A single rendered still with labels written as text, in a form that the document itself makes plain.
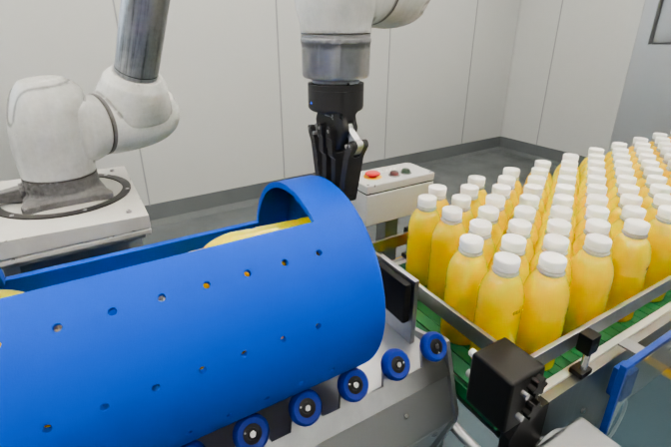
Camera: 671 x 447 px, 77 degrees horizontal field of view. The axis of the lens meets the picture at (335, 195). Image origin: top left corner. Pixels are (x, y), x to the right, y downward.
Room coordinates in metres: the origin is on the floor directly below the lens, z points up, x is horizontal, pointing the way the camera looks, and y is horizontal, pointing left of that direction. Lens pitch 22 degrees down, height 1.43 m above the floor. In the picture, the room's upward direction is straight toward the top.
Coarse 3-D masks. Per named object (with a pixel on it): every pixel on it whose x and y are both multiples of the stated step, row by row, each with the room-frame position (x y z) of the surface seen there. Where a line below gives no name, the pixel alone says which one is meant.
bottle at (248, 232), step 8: (272, 224) 0.50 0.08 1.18; (280, 224) 0.50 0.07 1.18; (288, 224) 0.51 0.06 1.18; (296, 224) 0.51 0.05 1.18; (232, 232) 0.48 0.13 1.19; (240, 232) 0.48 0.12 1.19; (248, 232) 0.48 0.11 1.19; (256, 232) 0.48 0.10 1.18; (264, 232) 0.48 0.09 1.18; (216, 240) 0.46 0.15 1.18; (224, 240) 0.46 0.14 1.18; (232, 240) 0.46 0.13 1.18; (248, 272) 0.45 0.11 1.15
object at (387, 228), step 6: (384, 222) 0.94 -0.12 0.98; (390, 222) 0.95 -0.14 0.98; (396, 222) 0.96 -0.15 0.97; (378, 228) 0.96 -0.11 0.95; (384, 228) 0.94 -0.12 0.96; (390, 228) 0.95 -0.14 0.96; (396, 228) 0.96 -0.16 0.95; (378, 234) 0.96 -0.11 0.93; (384, 234) 0.94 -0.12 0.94; (390, 234) 0.95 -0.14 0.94; (378, 252) 0.96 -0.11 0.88; (384, 252) 0.94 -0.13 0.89; (390, 252) 0.95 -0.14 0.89; (390, 258) 0.95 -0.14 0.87
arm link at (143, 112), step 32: (128, 0) 1.00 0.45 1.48; (160, 0) 1.01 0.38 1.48; (128, 32) 1.01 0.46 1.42; (160, 32) 1.04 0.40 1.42; (128, 64) 1.03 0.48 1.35; (96, 96) 1.02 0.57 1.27; (128, 96) 1.02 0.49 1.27; (160, 96) 1.07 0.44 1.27; (128, 128) 1.02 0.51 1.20; (160, 128) 1.10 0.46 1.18
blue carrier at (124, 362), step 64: (320, 192) 0.51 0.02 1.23; (128, 256) 0.53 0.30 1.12; (192, 256) 0.38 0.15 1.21; (256, 256) 0.40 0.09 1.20; (320, 256) 0.42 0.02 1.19; (0, 320) 0.29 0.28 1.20; (64, 320) 0.30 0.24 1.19; (128, 320) 0.31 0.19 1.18; (192, 320) 0.33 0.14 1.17; (256, 320) 0.35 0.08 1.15; (320, 320) 0.38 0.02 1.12; (384, 320) 0.43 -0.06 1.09; (0, 384) 0.25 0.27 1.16; (64, 384) 0.27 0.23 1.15; (128, 384) 0.29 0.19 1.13; (192, 384) 0.31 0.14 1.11; (256, 384) 0.34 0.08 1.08
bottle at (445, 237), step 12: (444, 228) 0.73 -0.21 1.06; (456, 228) 0.73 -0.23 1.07; (432, 240) 0.75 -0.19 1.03; (444, 240) 0.72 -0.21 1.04; (456, 240) 0.72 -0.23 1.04; (432, 252) 0.74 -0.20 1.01; (444, 252) 0.72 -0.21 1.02; (432, 264) 0.74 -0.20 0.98; (444, 264) 0.72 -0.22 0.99; (432, 276) 0.74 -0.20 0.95; (444, 276) 0.72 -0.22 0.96; (432, 288) 0.73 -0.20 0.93
